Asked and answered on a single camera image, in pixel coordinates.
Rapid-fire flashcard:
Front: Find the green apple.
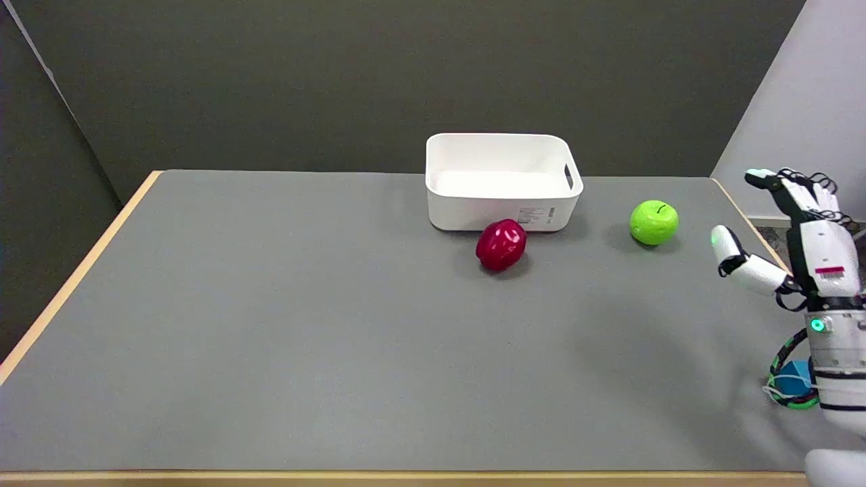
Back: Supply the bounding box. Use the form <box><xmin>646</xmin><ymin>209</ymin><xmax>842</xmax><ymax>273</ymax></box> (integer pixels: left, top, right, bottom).
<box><xmin>629</xmin><ymin>200</ymin><xmax>679</xmax><ymax>246</ymax></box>

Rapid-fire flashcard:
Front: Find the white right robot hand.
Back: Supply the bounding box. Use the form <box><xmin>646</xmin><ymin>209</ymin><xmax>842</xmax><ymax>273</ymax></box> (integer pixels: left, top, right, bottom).
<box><xmin>710</xmin><ymin>168</ymin><xmax>866</xmax><ymax>313</ymax></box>

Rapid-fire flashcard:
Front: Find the red apple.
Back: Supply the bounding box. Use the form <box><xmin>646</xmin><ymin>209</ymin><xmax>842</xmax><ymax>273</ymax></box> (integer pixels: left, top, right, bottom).
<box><xmin>476</xmin><ymin>219</ymin><xmax>528</xmax><ymax>273</ymax></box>

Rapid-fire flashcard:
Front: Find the white plastic storage bin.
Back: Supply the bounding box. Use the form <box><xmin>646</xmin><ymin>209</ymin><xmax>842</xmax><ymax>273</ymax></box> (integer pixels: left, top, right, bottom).
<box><xmin>426</xmin><ymin>133</ymin><xmax>584</xmax><ymax>233</ymax></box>

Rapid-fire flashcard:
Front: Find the black green cable loop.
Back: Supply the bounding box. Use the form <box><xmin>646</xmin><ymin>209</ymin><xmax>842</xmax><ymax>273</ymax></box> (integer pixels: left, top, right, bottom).
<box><xmin>765</xmin><ymin>327</ymin><xmax>821</xmax><ymax>411</ymax></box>

